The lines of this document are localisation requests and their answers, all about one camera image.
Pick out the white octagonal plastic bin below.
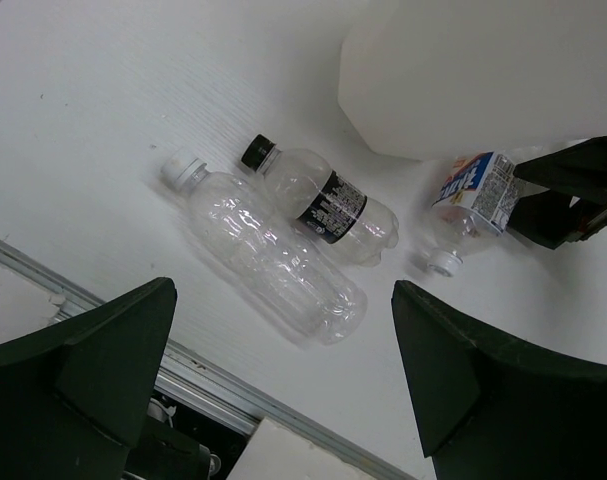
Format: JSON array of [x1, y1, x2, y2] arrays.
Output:
[[338, 1, 607, 160]]

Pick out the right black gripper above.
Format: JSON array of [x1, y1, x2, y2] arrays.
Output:
[[508, 136, 607, 249]]

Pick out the blue white label plastic bottle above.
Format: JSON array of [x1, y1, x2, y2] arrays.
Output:
[[427, 152, 524, 277]]

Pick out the black label plastic bottle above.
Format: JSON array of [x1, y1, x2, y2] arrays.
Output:
[[241, 134, 399, 267]]

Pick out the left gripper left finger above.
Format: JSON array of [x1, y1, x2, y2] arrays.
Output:
[[0, 277, 177, 479]]

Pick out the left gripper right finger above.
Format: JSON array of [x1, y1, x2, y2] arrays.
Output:
[[391, 280, 607, 479]]

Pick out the clear unlabelled plastic bottle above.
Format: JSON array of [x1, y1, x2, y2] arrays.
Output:
[[160, 151, 367, 345]]

